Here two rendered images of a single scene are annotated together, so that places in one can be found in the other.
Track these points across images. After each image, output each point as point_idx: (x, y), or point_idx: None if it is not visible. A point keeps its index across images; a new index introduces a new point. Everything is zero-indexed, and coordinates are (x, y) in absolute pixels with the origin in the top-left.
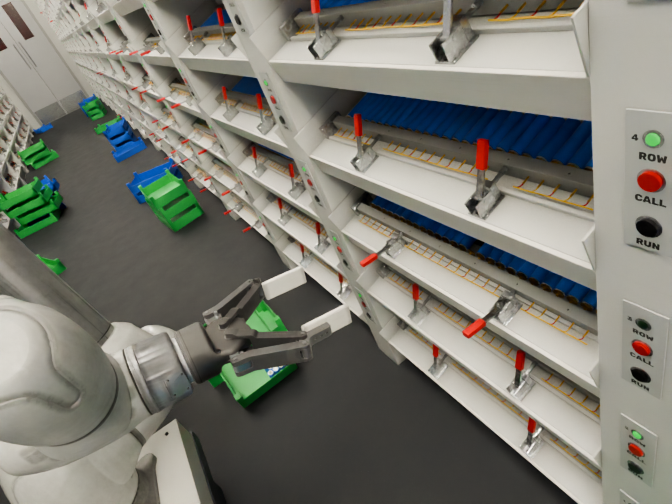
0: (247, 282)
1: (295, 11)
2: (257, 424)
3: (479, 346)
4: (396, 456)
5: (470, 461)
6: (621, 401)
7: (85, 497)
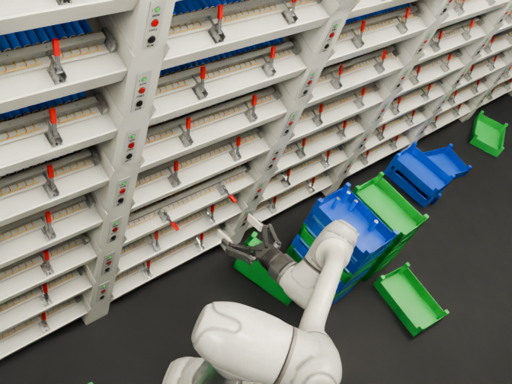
0: (228, 248)
1: None
2: None
3: (185, 226)
4: (174, 322)
5: (183, 286)
6: (260, 179)
7: None
